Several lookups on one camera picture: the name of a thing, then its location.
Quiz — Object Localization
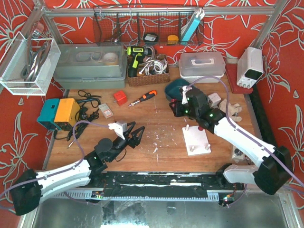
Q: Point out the orange black screwdriver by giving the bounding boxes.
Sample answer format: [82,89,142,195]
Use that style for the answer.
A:
[128,90,157,107]

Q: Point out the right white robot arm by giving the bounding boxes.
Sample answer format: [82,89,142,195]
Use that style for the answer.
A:
[169,86,293,195]

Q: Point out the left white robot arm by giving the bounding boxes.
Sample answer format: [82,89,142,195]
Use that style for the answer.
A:
[9,122,145,216]

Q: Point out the white cube adapter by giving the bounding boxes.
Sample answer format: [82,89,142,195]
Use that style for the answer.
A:
[208,93,221,107]

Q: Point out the small clear screw box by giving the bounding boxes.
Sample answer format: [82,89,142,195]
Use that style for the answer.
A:
[98,103,114,119]

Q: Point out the teal plastic tray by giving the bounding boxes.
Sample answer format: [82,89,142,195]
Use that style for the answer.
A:
[164,78,190,102]

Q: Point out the red cube adapter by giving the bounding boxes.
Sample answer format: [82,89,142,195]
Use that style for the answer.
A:
[113,90,128,106]

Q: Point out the beige work glove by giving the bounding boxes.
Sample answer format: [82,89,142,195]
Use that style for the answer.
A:
[218,99,242,122]

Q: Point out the white peg board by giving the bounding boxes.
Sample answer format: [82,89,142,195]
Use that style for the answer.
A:
[182,125,211,156]

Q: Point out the white plastic lidded box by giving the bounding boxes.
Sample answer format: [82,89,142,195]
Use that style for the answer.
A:
[179,51,226,83]

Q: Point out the yellow soldering station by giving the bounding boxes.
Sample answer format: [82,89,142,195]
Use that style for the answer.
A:
[54,98,80,131]

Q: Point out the brown wicker basket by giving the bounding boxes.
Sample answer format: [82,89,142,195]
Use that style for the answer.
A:
[126,54,170,86]

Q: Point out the small clear parts box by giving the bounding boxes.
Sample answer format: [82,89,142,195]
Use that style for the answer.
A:
[232,145,246,163]

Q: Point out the white power supply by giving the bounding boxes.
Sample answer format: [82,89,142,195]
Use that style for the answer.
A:
[237,47,263,89]

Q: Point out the yellow tape measure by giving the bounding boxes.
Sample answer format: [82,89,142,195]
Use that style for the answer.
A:
[167,35,179,45]

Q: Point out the teal device box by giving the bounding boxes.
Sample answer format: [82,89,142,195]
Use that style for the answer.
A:
[37,98,60,130]

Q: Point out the green black drill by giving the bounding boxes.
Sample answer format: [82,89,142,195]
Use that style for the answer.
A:
[127,46,152,77]

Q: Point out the grey plastic storage box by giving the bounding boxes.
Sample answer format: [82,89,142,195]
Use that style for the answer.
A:
[54,44,127,90]

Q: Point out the blue white case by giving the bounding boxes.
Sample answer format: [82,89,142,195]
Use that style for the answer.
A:
[180,8,205,45]

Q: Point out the clear acrylic box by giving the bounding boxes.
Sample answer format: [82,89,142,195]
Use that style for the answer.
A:
[0,32,61,96]

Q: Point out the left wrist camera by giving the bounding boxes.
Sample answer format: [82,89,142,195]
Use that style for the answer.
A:
[108,121,127,140]

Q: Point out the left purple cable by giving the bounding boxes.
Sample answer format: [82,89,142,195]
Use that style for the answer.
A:
[0,120,112,209]

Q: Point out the purple cable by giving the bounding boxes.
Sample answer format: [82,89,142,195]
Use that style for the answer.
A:
[0,120,112,209]
[186,76,304,207]

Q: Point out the black tangled cables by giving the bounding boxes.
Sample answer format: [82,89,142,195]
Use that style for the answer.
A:
[53,89,103,143]

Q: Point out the white coiled cables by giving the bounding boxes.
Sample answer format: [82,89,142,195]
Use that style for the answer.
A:
[139,59,168,76]

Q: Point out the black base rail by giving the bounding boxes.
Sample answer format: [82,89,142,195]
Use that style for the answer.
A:
[75,171,245,199]

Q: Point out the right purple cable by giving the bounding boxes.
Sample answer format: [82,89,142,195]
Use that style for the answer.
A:
[186,76,304,207]

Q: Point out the black wire basket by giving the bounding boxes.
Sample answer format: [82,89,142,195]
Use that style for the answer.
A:
[93,13,204,46]

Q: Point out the grey coiled cable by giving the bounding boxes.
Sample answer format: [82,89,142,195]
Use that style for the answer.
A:
[20,38,52,87]

